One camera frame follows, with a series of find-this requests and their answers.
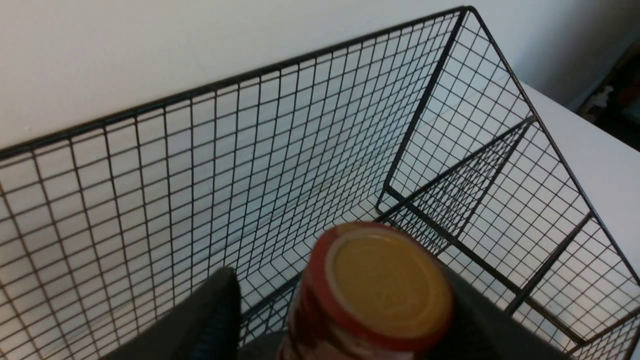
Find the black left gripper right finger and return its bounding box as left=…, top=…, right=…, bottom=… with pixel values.
left=430, top=263, right=570, bottom=360

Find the soy sauce bottle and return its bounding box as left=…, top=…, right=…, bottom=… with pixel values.
left=277, top=221, right=455, bottom=360

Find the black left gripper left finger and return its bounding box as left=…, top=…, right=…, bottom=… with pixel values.
left=103, top=267, right=242, bottom=360

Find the black wire mesh rack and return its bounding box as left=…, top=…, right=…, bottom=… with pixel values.
left=1, top=6, right=639, bottom=360

